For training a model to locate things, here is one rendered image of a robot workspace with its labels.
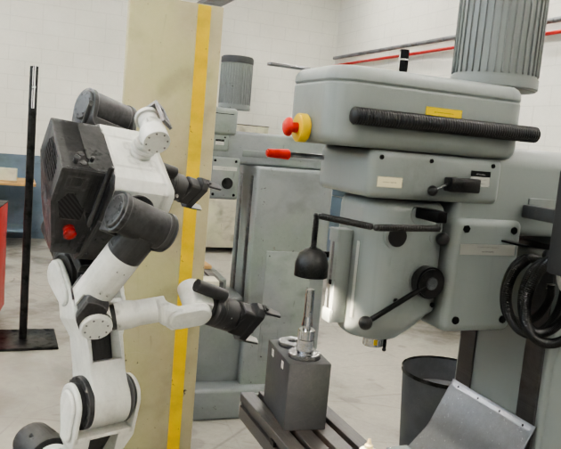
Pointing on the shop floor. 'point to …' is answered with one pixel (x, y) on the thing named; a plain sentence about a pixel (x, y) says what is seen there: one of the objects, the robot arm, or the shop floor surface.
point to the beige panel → (172, 54)
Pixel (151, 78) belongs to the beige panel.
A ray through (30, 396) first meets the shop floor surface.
